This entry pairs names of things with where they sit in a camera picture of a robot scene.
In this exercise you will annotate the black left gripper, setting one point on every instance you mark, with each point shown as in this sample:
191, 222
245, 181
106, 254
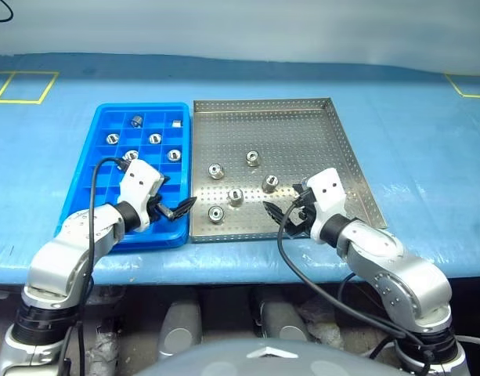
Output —
155, 197

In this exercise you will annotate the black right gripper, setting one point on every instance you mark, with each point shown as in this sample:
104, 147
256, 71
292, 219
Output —
304, 219

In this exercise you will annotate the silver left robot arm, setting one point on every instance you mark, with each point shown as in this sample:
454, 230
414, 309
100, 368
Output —
67, 250

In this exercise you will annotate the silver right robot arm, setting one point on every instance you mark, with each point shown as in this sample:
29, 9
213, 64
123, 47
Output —
400, 270

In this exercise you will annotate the blue compartment tray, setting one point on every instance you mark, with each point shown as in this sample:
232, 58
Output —
106, 117

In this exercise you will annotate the perforated metal tray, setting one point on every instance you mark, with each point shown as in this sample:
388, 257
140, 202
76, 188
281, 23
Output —
286, 133

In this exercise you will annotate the small silver metal part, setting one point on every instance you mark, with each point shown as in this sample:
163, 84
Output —
177, 124

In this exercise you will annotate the grey rounded shape under table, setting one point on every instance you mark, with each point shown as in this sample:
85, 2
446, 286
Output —
181, 329
282, 321

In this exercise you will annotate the crumpled grey plastic wrap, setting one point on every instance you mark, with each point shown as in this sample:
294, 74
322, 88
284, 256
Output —
102, 348
322, 321

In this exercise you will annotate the grey dome with silver emblem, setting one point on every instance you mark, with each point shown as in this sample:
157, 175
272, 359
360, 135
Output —
224, 360

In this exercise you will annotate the yellow tape corner marking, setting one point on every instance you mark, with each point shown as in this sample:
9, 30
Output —
476, 96

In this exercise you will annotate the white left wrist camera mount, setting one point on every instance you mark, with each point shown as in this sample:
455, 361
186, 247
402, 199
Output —
139, 178

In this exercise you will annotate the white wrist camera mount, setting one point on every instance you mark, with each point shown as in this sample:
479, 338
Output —
139, 178
327, 188

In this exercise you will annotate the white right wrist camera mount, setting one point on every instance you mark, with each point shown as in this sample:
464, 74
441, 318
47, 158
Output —
327, 188

